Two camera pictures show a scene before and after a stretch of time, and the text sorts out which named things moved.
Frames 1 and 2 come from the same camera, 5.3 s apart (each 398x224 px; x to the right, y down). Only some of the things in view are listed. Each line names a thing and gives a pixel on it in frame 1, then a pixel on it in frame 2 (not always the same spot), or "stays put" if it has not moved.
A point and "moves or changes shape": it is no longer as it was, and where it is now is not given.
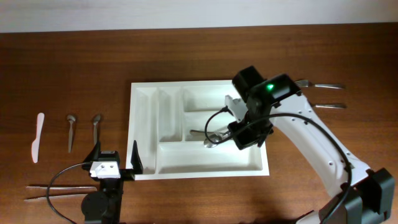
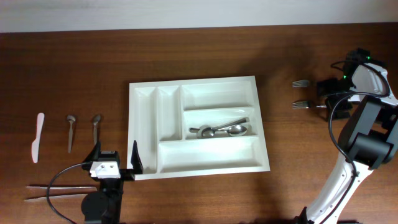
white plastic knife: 35,148 stays put
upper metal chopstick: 64,188 stays put
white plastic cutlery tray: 161,115 stays put
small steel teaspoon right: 97,117 stays put
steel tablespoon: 201,134 moves or changes shape
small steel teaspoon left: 71,119 stays put
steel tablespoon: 215,137 → 206,131
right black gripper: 244,137 → 327,83
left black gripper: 130,173 stays put
